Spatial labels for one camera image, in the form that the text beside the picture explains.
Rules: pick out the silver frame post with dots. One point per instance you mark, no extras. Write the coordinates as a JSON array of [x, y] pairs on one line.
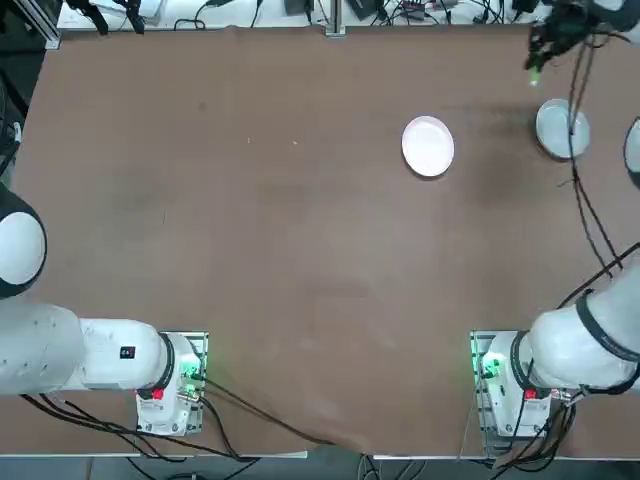
[[335, 22]]

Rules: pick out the green marker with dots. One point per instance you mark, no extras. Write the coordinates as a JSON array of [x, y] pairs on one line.
[[535, 77]]

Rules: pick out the silver frame rail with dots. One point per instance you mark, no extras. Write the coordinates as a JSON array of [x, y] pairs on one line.
[[45, 25]]

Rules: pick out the large black power brick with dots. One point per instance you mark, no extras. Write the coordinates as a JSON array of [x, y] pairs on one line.
[[365, 7]]

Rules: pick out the black stand leg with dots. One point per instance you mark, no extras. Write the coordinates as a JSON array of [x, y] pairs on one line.
[[97, 17], [136, 17]]

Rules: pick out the pale blue plate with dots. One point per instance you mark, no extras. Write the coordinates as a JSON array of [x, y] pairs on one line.
[[555, 130]]

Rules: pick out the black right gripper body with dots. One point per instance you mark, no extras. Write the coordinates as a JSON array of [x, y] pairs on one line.
[[570, 22]]

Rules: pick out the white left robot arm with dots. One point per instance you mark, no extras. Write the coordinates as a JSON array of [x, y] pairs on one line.
[[100, 350]]

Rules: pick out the white plate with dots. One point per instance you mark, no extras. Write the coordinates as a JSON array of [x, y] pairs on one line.
[[427, 146]]

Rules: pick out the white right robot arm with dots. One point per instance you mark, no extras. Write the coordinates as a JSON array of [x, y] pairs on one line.
[[575, 340]]

